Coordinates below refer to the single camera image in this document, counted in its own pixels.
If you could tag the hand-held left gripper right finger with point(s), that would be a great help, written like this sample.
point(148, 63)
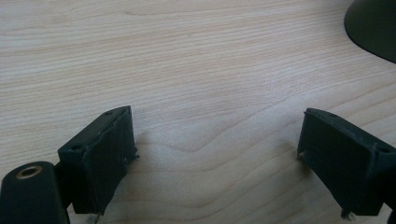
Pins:
point(342, 161)

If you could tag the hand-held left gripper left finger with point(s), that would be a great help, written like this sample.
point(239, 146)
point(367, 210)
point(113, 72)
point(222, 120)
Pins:
point(99, 155)

